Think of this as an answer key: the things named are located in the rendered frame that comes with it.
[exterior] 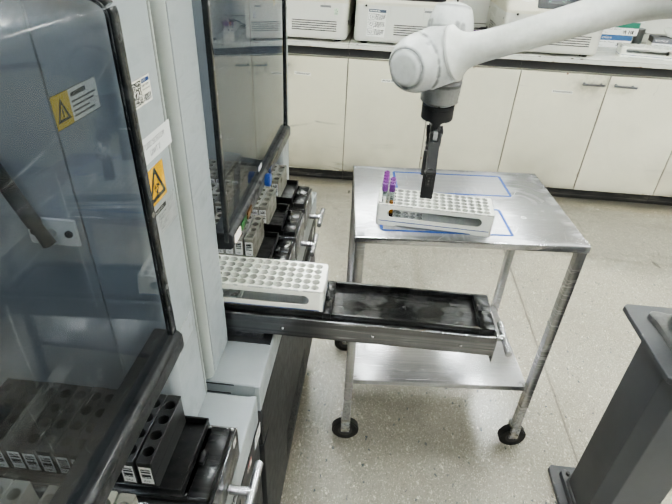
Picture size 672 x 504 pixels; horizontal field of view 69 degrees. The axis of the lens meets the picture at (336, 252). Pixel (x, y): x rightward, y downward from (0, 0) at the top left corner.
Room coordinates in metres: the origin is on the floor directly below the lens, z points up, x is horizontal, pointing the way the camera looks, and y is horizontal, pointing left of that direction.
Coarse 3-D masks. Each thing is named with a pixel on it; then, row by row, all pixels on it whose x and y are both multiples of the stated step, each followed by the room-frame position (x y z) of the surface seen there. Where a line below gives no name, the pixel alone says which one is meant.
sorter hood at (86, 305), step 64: (0, 0) 0.39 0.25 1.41; (64, 0) 0.45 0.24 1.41; (0, 64) 0.34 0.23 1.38; (64, 64) 0.41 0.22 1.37; (0, 128) 0.32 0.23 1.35; (64, 128) 0.39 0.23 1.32; (128, 128) 0.49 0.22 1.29; (0, 192) 0.30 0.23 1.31; (64, 192) 0.36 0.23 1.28; (128, 192) 0.46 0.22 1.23; (0, 256) 0.28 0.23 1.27; (64, 256) 0.34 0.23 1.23; (128, 256) 0.43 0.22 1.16; (0, 320) 0.26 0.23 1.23; (64, 320) 0.32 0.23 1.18; (128, 320) 0.41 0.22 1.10; (0, 384) 0.24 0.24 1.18; (64, 384) 0.29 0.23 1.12; (128, 384) 0.38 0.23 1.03; (0, 448) 0.22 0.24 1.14; (64, 448) 0.27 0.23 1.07; (128, 448) 0.33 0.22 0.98
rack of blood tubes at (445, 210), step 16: (400, 192) 1.20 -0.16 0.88; (416, 192) 1.21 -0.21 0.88; (384, 208) 1.13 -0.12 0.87; (400, 208) 1.12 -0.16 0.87; (416, 208) 1.12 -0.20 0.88; (432, 208) 1.12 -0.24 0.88; (448, 208) 1.13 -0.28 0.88; (464, 208) 1.14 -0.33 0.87; (480, 208) 1.13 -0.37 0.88; (384, 224) 1.13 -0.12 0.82; (400, 224) 1.12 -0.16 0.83; (416, 224) 1.12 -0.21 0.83; (432, 224) 1.11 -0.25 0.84; (448, 224) 1.11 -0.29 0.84; (464, 224) 1.14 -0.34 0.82; (480, 224) 1.15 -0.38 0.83
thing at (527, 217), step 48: (480, 192) 1.35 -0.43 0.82; (528, 192) 1.37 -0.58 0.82; (384, 240) 1.06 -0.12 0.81; (432, 240) 1.06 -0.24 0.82; (480, 240) 1.07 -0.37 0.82; (528, 240) 1.08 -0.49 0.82; (576, 240) 1.10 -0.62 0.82; (384, 384) 1.08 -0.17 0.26; (432, 384) 1.08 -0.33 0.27; (480, 384) 1.09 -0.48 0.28; (528, 384) 1.07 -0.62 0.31; (336, 432) 1.07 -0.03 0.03
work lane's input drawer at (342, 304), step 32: (352, 288) 0.87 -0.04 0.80; (384, 288) 0.86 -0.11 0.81; (416, 288) 0.86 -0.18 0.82; (256, 320) 0.76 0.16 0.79; (288, 320) 0.76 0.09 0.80; (320, 320) 0.76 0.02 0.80; (352, 320) 0.76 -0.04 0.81; (384, 320) 0.75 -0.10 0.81; (416, 320) 0.77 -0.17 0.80; (448, 320) 0.78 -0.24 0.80; (480, 320) 0.77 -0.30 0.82; (480, 352) 0.73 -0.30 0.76
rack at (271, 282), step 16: (224, 256) 0.88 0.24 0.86; (240, 256) 0.88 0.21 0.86; (224, 272) 0.82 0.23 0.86; (240, 272) 0.82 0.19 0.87; (256, 272) 0.84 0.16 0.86; (272, 272) 0.84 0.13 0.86; (288, 272) 0.83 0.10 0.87; (304, 272) 0.83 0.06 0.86; (320, 272) 0.85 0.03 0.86; (224, 288) 0.78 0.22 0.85; (240, 288) 0.78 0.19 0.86; (256, 288) 0.78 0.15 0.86; (272, 288) 0.78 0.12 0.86; (288, 288) 0.78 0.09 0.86; (304, 288) 0.79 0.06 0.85; (320, 288) 0.78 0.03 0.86; (256, 304) 0.78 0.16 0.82; (272, 304) 0.78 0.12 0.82; (288, 304) 0.77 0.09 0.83; (304, 304) 0.77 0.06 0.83; (320, 304) 0.77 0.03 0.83
